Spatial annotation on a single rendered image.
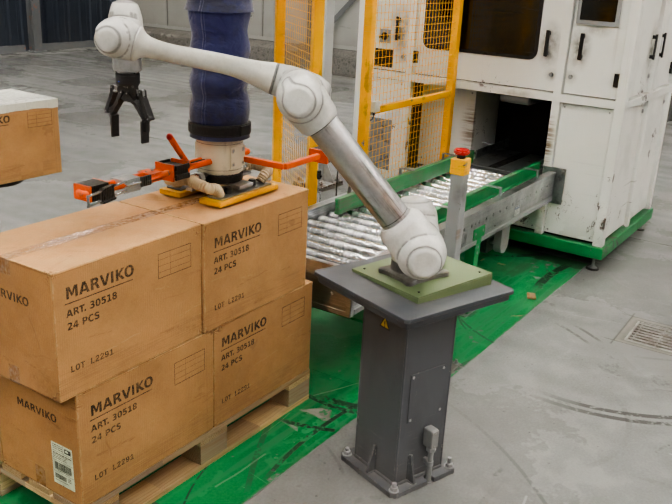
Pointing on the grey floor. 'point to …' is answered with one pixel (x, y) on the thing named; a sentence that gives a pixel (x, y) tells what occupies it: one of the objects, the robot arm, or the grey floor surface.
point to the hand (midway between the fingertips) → (129, 136)
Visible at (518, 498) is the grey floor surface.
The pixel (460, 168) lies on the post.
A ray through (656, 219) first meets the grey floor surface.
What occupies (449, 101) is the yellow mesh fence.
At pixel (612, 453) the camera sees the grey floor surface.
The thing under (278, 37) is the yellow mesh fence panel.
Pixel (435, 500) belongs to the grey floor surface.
